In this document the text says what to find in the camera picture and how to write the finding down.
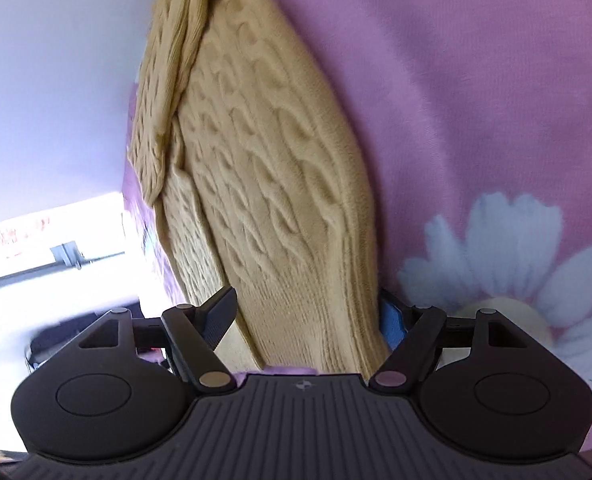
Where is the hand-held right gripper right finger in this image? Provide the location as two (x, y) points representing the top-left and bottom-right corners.
(369, 287), (527, 393)

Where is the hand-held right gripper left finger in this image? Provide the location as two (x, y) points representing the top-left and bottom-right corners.
(77, 286), (239, 396)

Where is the yellow cable-knit cardigan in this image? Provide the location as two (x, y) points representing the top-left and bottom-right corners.
(125, 0), (393, 377)

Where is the dark furniture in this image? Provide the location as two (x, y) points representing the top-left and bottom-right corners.
(25, 300), (144, 377)

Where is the window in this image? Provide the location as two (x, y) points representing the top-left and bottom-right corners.
(0, 191), (143, 307)

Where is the patterned curtain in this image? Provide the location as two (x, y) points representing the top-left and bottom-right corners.
(0, 215), (54, 261)

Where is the pink floral bed sheet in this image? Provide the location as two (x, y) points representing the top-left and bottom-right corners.
(120, 0), (592, 463)

